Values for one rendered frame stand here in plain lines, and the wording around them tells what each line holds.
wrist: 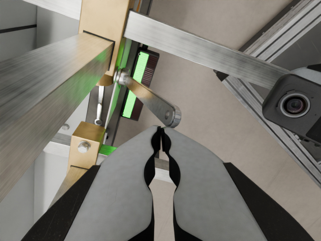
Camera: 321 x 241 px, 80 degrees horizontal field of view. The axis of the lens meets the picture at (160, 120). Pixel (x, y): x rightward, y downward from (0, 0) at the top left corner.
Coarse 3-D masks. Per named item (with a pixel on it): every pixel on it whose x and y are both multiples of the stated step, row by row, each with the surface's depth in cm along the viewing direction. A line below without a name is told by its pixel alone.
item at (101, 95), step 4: (100, 88) 43; (100, 92) 44; (100, 96) 44; (100, 100) 45; (100, 104) 46; (100, 108) 46; (100, 112) 47; (100, 116) 47; (100, 120) 48; (96, 124) 48; (100, 124) 48
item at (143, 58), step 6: (144, 54) 40; (138, 60) 41; (144, 60) 41; (138, 66) 41; (144, 66) 41; (138, 72) 42; (138, 78) 43; (132, 96) 45; (126, 102) 46; (132, 102) 46; (126, 108) 46; (132, 108) 47; (126, 114) 47
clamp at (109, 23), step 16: (96, 0) 21; (112, 0) 21; (128, 0) 21; (80, 16) 22; (96, 16) 22; (112, 16) 22; (80, 32) 22; (96, 32) 22; (112, 32) 22; (112, 64) 24; (112, 80) 27
